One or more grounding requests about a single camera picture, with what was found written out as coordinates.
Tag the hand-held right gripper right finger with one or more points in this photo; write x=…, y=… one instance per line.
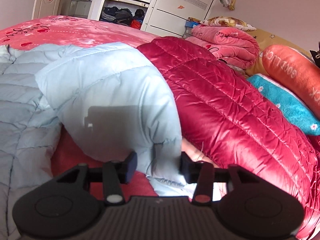
x=186, y=168

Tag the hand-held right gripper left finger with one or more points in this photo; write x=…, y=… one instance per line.
x=131, y=167

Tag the light blue down jacket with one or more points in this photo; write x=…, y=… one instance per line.
x=105, y=85

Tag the pile of dark clothes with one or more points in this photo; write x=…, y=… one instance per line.
x=120, y=15

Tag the red down jacket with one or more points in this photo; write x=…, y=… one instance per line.
x=225, y=110

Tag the teal flower-print blanket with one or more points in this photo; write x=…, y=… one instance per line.
x=282, y=100

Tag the folded pink quilt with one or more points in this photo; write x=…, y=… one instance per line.
x=225, y=42

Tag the stack of shoe boxes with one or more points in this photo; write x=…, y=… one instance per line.
x=190, y=27

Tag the orange long pillow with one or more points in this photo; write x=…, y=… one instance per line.
x=287, y=67

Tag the floral pillow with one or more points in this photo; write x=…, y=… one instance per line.
x=230, y=22

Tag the yellow star-print sheet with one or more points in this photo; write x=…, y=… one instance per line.
x=270, y=36

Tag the white wardrobe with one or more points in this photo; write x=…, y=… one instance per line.
x=175, y=10

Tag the white kitchen cabinet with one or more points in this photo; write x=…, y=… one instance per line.
x=80, y=7

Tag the black object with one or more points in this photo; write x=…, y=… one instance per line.
x=315, y=56

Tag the white door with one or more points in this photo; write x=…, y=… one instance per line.
x=45, y=5

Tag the yellow wall ornament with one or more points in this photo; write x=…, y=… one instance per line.
x=231, y=3

